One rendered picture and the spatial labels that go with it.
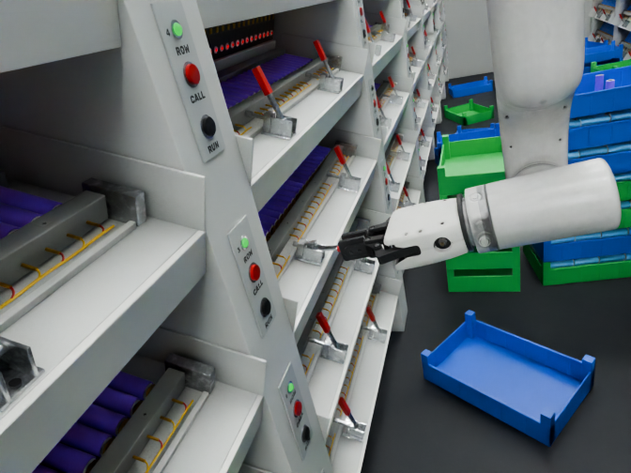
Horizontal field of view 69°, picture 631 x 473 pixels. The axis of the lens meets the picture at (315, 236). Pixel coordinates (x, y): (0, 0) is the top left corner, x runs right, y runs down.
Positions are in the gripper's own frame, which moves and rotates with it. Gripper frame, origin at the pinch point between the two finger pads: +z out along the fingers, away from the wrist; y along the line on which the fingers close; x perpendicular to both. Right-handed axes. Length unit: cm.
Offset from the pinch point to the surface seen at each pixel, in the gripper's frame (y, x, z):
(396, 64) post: 115, 9, 7
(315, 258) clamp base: -1.0, -0.4, 6.2
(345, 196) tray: 22.6, -0.7, 7.5
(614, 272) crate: 69, -59, -41
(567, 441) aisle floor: 13, -58, -21
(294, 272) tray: -4.4, -0.1, 8.5
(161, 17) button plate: -22.0, 32.7, -1.0
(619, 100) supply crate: 69, -11, -47
